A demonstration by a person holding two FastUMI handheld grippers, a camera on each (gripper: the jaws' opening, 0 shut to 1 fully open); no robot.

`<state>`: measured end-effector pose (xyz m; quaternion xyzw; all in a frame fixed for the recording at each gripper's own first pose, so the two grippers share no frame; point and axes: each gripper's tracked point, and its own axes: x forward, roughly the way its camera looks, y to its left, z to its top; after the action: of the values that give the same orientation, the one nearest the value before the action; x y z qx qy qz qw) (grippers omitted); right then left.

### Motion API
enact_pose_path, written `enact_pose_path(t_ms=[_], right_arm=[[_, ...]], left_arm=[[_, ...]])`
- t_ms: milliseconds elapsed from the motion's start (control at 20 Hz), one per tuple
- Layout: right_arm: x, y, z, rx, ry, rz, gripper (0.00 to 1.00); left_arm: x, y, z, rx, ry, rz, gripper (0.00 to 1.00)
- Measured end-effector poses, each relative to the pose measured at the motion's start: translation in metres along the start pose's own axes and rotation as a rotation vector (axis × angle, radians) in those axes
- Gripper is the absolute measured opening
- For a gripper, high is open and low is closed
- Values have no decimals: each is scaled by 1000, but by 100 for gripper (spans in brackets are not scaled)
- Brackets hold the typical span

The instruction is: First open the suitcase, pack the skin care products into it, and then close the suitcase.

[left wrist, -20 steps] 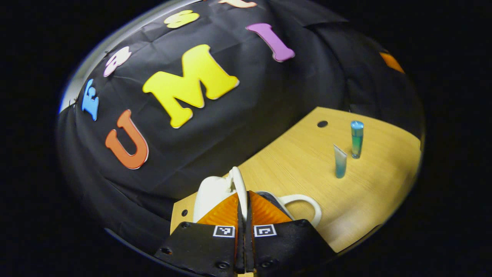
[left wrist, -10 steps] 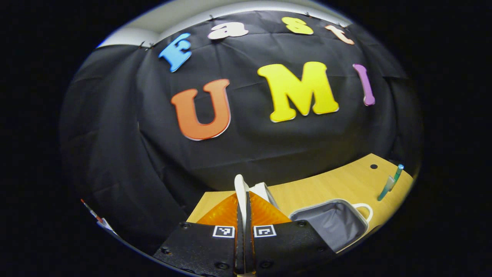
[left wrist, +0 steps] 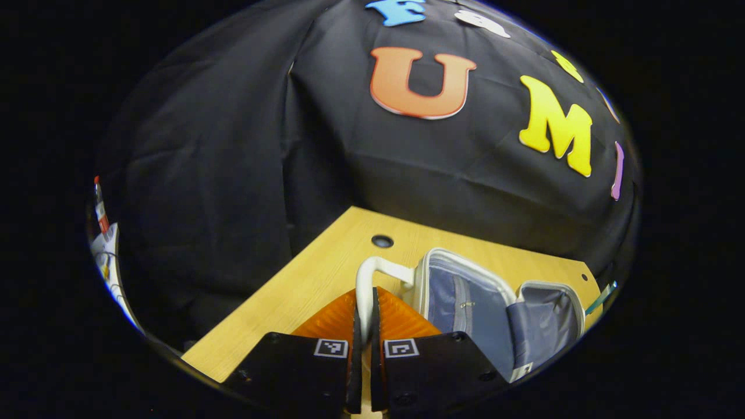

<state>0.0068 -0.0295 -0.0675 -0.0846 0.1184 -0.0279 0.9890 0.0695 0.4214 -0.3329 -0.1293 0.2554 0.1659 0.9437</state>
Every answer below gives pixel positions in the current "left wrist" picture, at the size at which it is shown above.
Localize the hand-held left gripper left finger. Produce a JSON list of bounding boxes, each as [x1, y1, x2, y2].
[[223, 289, 363, 415]]

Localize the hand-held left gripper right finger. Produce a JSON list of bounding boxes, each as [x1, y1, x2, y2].
[[371, 287, 510, 414]]

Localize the white suitcase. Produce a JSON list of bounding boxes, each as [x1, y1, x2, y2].
[[355, 247, 586, 383]]

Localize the cluttered white side desk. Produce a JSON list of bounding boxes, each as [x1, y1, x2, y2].
[[89, 223, 141, 329]]

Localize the black backdrop cloth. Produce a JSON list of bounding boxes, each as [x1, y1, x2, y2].
[[93, 0, 641, 350]]

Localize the red white bottle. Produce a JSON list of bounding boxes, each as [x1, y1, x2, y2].
[[94, 176, 111, 234]]

